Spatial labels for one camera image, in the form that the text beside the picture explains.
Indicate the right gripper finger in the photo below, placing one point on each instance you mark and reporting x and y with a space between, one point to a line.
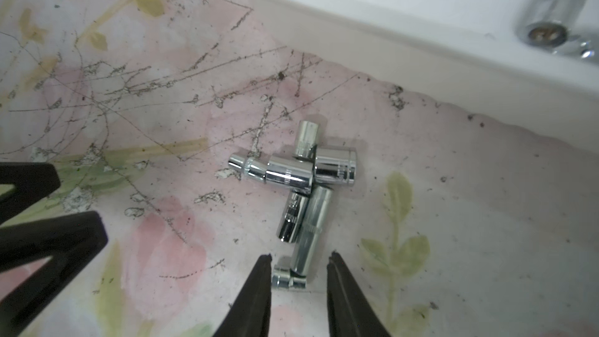
250 313

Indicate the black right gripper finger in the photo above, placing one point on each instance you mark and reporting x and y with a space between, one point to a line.
349 312
31 182
68 244

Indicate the medium chrome socket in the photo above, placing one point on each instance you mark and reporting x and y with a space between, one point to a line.
292 217

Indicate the long chrome socket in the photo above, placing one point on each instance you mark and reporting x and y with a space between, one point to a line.
310 230

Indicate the small chrome socket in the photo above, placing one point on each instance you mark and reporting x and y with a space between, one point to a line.
283 278

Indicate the white plastic storage box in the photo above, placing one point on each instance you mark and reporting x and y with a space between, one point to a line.
463 52

